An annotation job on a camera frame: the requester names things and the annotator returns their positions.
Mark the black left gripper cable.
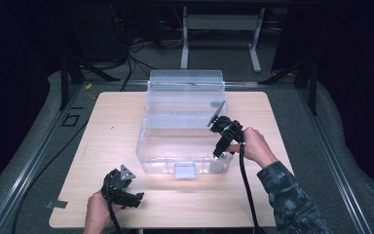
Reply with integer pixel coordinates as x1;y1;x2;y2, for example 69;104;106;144
106;199;125;234

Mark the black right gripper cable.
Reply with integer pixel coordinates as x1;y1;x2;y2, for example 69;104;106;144
238;142;268;234

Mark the grey tape strip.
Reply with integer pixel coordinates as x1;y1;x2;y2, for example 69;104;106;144
45;199;69;211

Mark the black metal stand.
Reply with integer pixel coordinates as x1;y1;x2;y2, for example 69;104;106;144
258;55;319;117
59;53;122;111

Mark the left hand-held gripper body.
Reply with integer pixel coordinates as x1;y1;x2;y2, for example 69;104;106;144
100;164;137;207

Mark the clear plastic storage box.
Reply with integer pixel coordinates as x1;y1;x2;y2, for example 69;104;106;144
135;68;234;180

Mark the long black floor cable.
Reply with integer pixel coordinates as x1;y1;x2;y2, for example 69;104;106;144
11;119;91;234

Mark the aluminium floor rail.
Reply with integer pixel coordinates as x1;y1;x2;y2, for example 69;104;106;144
0;83;86;234
77;79;297;90
296;87;374;234

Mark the bundle of black floor cables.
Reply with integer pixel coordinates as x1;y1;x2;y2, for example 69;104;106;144
110;32;164;93

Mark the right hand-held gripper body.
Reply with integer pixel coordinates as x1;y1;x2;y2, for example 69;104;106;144
206;100;245;145

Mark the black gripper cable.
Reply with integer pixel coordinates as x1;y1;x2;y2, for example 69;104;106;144
106;199;125;234
238;142;268;234

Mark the person's right hand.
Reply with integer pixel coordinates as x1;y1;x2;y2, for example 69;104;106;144
226;126;279;170

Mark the person's left hand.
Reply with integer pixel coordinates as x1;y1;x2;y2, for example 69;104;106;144
83;189;125;230

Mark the white metal stand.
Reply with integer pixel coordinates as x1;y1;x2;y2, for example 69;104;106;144
179;5;267;74

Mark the black square tape frame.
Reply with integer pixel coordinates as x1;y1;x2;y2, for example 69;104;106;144
60;113;81;128

